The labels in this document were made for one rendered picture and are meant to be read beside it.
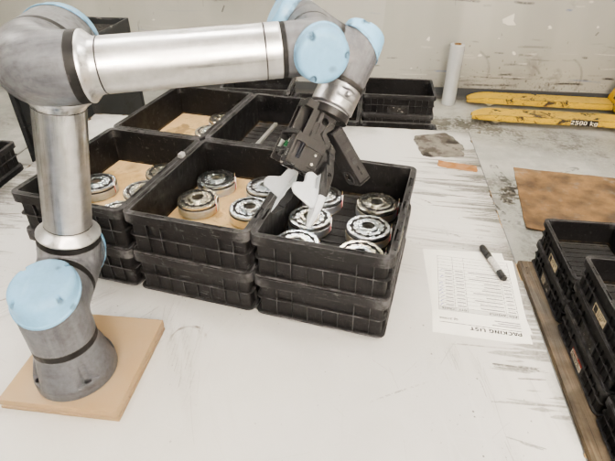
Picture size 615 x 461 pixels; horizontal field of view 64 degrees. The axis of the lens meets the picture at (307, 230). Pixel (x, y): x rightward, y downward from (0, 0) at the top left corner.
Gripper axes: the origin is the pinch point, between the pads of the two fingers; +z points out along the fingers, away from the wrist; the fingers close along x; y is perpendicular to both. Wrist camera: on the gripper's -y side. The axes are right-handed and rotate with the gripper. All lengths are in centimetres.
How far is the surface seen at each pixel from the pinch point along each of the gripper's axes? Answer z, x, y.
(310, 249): 3.1, -8.8, -10.5
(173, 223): 10.4, -28.3, 11.4
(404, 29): -187, -277, -155
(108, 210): 14.0, -38.5, 23.0
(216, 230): 7.9, -21.8, 4.3
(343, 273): 4.9, -6.6, -18.6
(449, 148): -51, -69, -81
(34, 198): 19, -51, 37
